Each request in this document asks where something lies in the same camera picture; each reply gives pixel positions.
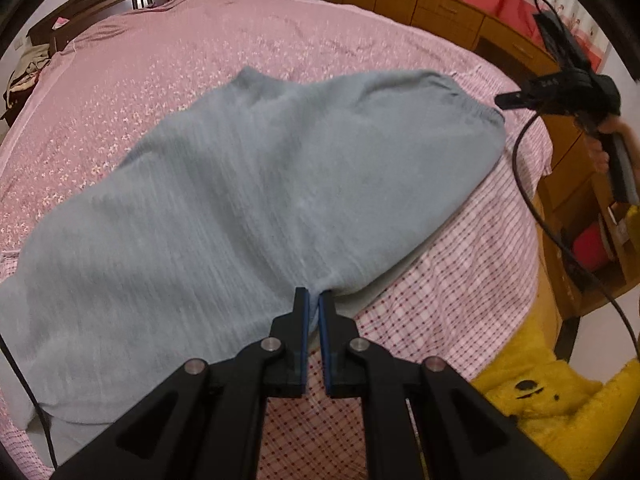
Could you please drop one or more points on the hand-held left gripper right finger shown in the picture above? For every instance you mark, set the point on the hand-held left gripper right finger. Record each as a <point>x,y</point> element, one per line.
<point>323,332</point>

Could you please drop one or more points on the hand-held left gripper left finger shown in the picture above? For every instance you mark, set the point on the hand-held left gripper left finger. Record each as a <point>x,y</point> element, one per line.
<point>301,332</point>

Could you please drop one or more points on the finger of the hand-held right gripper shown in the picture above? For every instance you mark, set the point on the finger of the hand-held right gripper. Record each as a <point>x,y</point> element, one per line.
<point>517,98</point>

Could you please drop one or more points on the grey pants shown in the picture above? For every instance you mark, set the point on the grey pants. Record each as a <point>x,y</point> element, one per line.
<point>225,210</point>

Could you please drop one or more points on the person's right hand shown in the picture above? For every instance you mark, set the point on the person's right hand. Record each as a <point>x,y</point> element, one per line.
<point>597,152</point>

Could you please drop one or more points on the wooden open cabinet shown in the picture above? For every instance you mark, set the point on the wooden open cabinet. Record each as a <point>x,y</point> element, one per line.
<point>560,140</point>

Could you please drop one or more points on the red box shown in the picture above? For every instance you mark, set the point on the red box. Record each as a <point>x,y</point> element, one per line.
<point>592,250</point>

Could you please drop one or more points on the yellow plush toy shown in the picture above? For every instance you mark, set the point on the yellow plush toy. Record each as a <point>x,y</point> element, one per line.
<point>550,390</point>

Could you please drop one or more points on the pink floral bedspread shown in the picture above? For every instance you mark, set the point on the pink floral bedspread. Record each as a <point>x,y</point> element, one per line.
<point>150,60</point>

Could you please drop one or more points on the pile of clothes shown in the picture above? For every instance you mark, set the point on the pile of clothes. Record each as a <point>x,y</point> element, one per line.
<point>30,67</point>

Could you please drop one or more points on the pink cloth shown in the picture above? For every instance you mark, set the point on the pink cloth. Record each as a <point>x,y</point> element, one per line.
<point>60,22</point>

